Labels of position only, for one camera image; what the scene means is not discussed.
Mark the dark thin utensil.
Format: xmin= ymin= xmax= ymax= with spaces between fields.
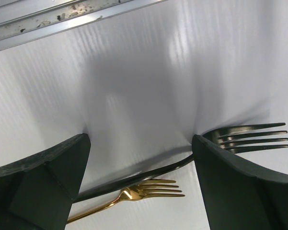
xmin=73 ymin=122 xmax=288 ymax=204

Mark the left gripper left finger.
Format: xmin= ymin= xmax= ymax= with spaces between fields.
xmin=0 ymin=134 xmax=91 ymax=230

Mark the gold fork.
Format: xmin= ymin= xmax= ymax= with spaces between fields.
xmin=67 ymin=179 xmax=185 ymax=224

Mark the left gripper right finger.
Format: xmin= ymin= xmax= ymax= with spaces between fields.
xmin=192 ymin=135 xmax=288 ymax=230

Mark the aluminium frame rail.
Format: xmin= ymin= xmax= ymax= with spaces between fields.
xmin=0 ymin=0 xmax=157 ymax=51

